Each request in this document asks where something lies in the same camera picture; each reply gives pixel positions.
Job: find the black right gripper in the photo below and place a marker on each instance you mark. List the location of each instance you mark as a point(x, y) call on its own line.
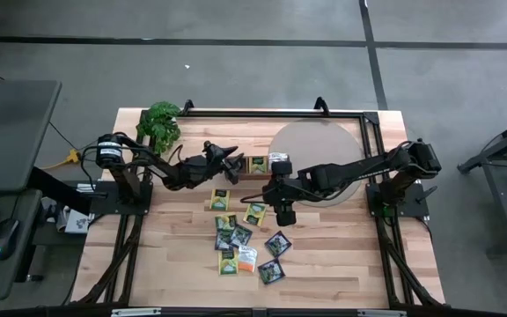
point(284, 193)

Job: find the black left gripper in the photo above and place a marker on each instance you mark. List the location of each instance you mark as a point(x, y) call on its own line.
point(200, 169)

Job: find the orange and white tea bag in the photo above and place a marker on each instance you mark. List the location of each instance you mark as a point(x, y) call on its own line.
point(247, 260)
point(278, 157)

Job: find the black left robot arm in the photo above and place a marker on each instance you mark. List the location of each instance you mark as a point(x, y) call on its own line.
point(165, 169)

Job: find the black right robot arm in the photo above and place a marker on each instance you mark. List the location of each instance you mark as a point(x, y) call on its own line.
point(368, 167)

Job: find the brown wooden compartment tray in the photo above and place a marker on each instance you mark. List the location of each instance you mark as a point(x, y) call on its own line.
point(253, 177)

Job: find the green potted plant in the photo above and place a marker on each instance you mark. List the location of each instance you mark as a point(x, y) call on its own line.
point(159, 125)

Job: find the round grey mat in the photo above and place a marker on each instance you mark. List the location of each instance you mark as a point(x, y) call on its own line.
point(324, 141)

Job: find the yellow power plug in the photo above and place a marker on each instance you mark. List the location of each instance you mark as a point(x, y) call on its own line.
point(74, 157)

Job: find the white printed box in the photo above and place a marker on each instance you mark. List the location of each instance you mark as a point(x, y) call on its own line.
point(77, 222)

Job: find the black desk support bar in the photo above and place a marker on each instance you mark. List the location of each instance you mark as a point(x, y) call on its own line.
point(60, 189)

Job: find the grey side desk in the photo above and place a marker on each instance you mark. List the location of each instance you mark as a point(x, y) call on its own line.
point(7, 132)

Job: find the black metal stand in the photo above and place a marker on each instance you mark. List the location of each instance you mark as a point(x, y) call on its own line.
point(495, 152)

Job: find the black computer mouse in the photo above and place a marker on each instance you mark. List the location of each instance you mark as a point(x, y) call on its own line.
point(3, 238)

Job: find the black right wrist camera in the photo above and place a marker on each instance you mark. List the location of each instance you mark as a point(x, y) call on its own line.
point(308, 180)

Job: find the black frame clamp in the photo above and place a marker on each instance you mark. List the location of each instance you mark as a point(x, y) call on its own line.
point(187, 106)
point(321, 105)

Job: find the black aluminium table frame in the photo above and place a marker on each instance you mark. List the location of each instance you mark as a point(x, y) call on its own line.
point(280, 114)

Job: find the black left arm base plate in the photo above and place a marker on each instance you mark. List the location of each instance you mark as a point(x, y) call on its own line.
point(141, 202)

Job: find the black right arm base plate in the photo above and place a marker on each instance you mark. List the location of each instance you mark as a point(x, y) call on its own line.
point(412, 207)

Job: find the silver frame bracket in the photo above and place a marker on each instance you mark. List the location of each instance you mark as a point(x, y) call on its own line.
point(135, 312)
point(381, 313)

